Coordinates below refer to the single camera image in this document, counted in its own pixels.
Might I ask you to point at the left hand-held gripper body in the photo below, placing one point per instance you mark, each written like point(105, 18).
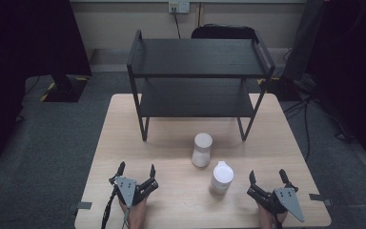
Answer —
point(126, 189)

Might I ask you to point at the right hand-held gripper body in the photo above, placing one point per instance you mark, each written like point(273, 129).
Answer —
point(284, 197)

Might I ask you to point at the spout-lid white jar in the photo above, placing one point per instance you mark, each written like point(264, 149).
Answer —
point(222, 176)

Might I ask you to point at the flat-lid jar of white powder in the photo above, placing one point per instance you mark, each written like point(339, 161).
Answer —
point(201, 149)

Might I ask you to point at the black two-tier shelf rack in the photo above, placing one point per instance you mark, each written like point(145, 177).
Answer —
point(197, 57)

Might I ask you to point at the person's left hand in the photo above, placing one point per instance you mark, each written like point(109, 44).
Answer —
point(136, 214)

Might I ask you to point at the person's right hand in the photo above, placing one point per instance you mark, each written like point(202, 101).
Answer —
point(267, 219)

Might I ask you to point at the grey tape strip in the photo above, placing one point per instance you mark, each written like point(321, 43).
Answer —
point(82, 205)
point(321, 198)

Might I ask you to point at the black stand base striped tape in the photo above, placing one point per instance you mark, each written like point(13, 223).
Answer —
point(65, 90)
point(282, 89)

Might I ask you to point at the black curtain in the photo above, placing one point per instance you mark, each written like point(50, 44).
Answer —
point(19, 63)
point(355, 63)

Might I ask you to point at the grey stand column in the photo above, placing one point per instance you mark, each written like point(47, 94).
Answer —
point(303, 41)

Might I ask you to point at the white wall socket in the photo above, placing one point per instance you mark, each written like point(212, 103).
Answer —
point(178, 7)

